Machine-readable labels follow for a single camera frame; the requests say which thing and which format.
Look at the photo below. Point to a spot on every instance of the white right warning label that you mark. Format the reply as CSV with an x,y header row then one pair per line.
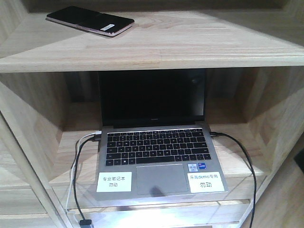
x,y
205,182

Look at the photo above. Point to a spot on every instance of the light wooden desk shelf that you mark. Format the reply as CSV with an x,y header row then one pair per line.
x,y
255,45

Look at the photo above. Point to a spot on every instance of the white warning label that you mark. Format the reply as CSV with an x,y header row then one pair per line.
x,y
205,182
114,182

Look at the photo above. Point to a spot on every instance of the grey laptop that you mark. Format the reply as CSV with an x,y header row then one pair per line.
x,y
153,125

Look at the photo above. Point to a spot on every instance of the black smartphone pink frame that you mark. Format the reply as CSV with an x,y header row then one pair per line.
x,y
91,21

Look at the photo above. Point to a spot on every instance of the white left warning label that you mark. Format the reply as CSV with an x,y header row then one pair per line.
x,y
114,182

